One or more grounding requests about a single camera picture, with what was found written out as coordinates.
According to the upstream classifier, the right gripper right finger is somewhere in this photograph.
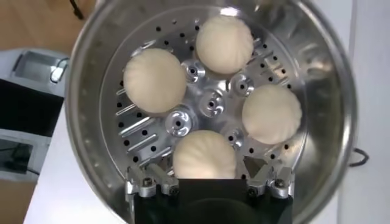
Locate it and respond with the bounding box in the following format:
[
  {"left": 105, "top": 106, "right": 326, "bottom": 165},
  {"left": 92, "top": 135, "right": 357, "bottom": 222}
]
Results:
[{"left": 243, "top": 156, "right": 295, "bottom": 200}]

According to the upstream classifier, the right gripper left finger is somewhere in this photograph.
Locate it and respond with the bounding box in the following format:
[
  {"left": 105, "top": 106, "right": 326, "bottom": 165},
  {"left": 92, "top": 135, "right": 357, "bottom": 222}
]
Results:
[{"left": 124, "top": 164, "right": 180, "bottom": 201}]

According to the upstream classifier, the white steamed baozi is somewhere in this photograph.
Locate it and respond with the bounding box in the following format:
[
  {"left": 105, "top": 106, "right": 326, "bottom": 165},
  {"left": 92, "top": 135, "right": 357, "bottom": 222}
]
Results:
[
  {"left": 242, "top": 84, "right": 303, "bottom": 145},
  {"left": 195, "top": 15, "right": 255, "bottom": 75},
  {"left": 172, "top": 130, "right": 238, "bottom": 180},
  {"left": 122, "top": 47, "right": 188, "bottom": 114}
]

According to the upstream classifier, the grey and black robot base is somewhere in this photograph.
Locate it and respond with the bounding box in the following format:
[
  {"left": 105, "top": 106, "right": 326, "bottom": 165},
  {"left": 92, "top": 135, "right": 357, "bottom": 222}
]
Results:
[{"left": 0, "top": 48, "right": 70, "bottom": 183}]

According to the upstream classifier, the stainless steel steamer basket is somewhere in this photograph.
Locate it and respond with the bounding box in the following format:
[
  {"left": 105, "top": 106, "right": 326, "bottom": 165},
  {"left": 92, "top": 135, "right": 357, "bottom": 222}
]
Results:
[{"left": 65, "top": 0, "right": 358, "bottom": 224}]

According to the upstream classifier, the black cooker power cord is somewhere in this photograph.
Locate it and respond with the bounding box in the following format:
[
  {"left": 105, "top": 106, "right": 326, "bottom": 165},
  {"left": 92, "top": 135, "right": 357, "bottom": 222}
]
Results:
[{"left": 349, "top": 148, "right": 370, "bottom": 167}]

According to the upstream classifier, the black floor cable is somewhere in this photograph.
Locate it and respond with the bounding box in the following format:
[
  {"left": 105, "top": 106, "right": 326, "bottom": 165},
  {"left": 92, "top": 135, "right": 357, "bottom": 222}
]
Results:
[{"left": 69, "top": 0, "right": 85, "bottom": 19}]

